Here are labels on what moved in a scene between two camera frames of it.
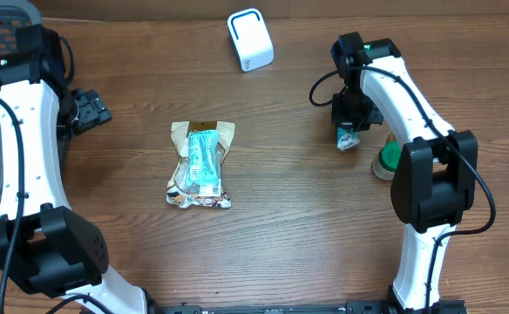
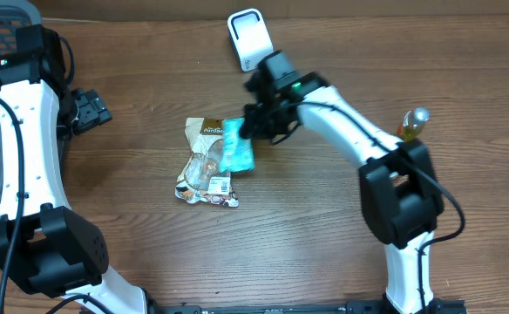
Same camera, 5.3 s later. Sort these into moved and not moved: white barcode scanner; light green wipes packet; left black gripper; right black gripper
Moved: right black gripper; light green wipes packet
Not moved: left black gripper; white barcode scanner
